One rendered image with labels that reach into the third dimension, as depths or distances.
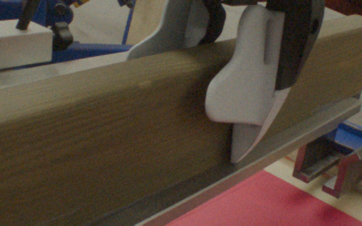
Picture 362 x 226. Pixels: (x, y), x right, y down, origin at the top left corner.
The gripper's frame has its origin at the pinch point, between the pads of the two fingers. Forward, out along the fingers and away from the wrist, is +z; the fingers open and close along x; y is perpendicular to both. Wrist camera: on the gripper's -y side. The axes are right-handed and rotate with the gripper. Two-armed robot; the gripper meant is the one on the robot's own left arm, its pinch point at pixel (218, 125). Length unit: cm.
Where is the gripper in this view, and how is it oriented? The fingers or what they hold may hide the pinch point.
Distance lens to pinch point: 29.8
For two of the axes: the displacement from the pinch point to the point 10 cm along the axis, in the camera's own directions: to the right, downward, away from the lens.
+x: 7.3, 3.5, -5.9
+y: -6.7, 2.0, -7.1
